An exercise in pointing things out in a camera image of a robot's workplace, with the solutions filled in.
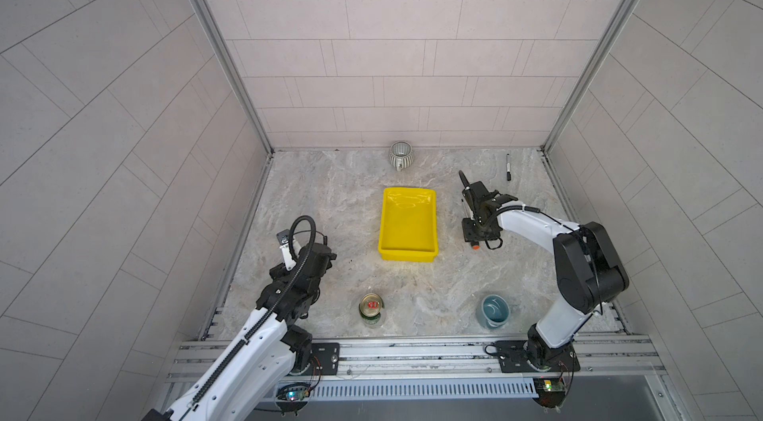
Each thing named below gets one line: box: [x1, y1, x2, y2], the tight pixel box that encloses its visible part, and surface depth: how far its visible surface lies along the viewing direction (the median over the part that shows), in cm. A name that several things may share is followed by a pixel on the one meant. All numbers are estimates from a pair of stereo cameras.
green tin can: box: [358, 291, 385, 327], surface depth 71 cm
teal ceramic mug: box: [480, 293, 511, 328], surface depth 77 cm
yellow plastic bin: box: [378, 187, 440, 263], surface depth 95 cm
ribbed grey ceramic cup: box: [389, 140, 414, 172], surface depth 108 cm
